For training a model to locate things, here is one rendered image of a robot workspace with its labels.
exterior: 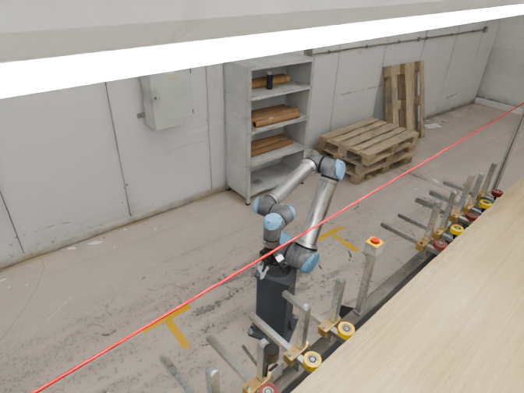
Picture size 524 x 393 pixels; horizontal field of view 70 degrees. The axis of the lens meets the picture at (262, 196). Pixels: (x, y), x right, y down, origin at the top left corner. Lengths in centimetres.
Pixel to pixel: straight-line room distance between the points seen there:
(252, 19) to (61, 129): 332
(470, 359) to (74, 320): 270
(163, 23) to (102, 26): 5
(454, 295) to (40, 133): 323
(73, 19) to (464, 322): 211
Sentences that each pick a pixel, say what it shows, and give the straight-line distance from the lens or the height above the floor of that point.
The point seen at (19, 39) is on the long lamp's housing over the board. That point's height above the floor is 234.
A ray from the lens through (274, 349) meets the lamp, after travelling 159.
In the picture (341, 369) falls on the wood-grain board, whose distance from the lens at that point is 183.
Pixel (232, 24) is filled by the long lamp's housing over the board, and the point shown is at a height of 234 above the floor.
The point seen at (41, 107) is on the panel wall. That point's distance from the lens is 358.
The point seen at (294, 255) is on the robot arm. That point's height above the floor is 83.
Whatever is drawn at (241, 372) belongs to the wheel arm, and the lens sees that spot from 183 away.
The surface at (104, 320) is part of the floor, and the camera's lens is 332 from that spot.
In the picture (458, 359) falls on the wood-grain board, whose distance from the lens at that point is 205.
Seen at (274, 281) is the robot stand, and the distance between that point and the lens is 257.
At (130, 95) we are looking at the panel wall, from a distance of 375.
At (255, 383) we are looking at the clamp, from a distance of 179.
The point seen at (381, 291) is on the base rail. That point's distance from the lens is 250.
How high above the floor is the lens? 239
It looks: 32 degrees down
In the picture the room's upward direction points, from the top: 2 degrees clockwise
